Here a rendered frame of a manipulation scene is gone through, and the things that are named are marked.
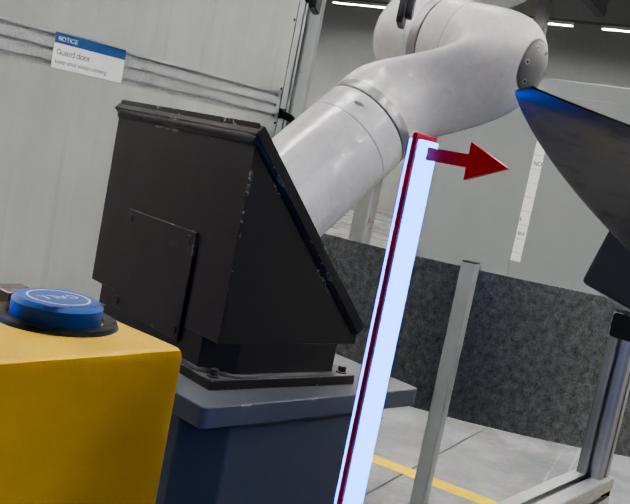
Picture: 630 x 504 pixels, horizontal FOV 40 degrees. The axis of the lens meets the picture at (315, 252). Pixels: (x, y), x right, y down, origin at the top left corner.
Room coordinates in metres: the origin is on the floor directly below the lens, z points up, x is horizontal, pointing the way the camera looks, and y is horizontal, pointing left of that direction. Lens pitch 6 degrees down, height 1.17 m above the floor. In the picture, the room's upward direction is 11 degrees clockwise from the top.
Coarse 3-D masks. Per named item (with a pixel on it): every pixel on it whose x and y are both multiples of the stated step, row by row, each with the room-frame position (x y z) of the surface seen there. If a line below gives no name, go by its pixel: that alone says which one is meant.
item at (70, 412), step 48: (0, 336) 0.33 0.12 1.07; (48, 336) 0.35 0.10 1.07; (96, 336) 0.36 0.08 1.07; (144, 336) 0.38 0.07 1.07; (0, 384) 0.30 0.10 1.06; (48, 384) 0.32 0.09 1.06; (96, 384) 0.34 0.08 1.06; (144, 384) 0.36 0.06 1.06; (0, 432) 0.30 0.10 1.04; (48, 432) 0.32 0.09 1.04; (96, 432) 0.34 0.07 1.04; (144, 432) 0.36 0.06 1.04; (0, 480) 0.31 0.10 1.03; (48, 480) 0.32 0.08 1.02; (96, 480) 0.34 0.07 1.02; (144, 480) 0.36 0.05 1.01
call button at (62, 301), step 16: (32, 288) 0.38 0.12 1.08; (48, 288) 0.39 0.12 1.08; (16, 304) 0.36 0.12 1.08; (32, 304) 0.36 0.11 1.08; (48, 304) 0.36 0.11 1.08; (64, 304) 0.36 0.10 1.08; (80, 304) 0.37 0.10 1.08; (96, 304) 0.38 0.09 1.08; (32, 320) 0.36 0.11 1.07; (48, 320) 0.36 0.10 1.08; (64, 320) 0.36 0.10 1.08; (80, 320) 0.36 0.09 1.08; (96, 320) 0.37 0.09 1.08
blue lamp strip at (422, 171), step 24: (432, 144) 0.57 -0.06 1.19; (432, 168) 0.57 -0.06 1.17; (408, 192) 0.56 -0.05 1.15; (408, 216) 0.56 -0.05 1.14; (408, 240) 0.56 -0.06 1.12; (408, 264) 0.57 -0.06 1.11; (384, 312) 0.56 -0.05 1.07; (384, 336) 0.56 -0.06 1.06; (384, 360) 0.56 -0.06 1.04; (384, 384) 0.57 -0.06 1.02; (360, 432) 0.56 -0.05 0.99; (360, 456) 0.56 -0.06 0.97; (360, 480) 0.56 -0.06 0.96
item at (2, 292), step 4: (0, 284) 0.40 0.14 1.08; (4, 284) 0.40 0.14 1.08; (8, 284) 0.40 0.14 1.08; (12, 284) 0.40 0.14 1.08; (16, 284) 0.40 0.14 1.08; (20, 284) 0.41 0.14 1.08; (0, 288) 0.39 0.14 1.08; (4, 288) 0.39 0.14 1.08; (8, 288) 0.39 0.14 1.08; (12, 288) 0.39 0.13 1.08; (16, 288) 0.40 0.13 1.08; (20, 288) 0.40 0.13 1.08; (24, 288) 0.40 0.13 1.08; (0, 292) 0.39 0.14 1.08; (4, 292) 0.39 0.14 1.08; (8, 292) 0.39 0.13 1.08; (12, 292) 0.39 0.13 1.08; (0, 296) 0.39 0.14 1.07; (4, 296) 0.39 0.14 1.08; (8, 296) 0.39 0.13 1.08; (0, 300) 0.39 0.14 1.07; (4, 300) 0.39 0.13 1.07; (8, 300) 0.39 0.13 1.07
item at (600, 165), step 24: (528, 96) 0.43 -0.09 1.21; (552, 96) 0.42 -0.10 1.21; (528, 120) 0.46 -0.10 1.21; (552, 120) 0.44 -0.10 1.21; (576, 120) 0.42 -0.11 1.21; (600, 120) 0.41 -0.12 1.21; (552, 144) 0.48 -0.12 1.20; (576, 144) 0.46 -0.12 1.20; (600, 144) 0.44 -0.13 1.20; (624, 144) 0.43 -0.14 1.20; (576, 168) 0.50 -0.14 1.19; (600, 168) 0.49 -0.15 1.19; (624, 168) 0.47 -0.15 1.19; (576, 192) 0.54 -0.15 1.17; (600, 192) 0.52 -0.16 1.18; (624, 192) 0.51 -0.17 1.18; (600, 216) 0.56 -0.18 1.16; (624, 216) 0.54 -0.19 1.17; (624, 240) 0.58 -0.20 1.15
